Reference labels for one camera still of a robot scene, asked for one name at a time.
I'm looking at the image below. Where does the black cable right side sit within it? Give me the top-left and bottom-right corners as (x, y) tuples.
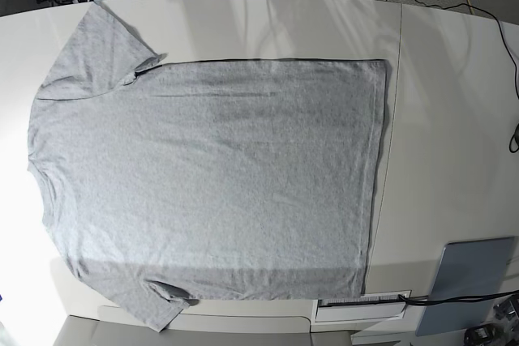
(384, 0), (519, 100)

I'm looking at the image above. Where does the black device bottom right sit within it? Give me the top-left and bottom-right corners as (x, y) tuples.
(464, 324), (499, 346)

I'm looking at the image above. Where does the grey T-shirt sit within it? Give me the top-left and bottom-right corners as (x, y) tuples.
(28, 6), (387, 331)

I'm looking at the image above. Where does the black cable over panel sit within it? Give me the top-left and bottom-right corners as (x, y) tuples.
(397, 291), (519, 307)

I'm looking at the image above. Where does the grey-blue flat panel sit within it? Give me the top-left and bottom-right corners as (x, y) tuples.
(415, 237), (516, 337)

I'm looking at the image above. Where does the white table cable grommet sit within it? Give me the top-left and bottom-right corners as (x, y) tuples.
(312, 290), (411, 324)

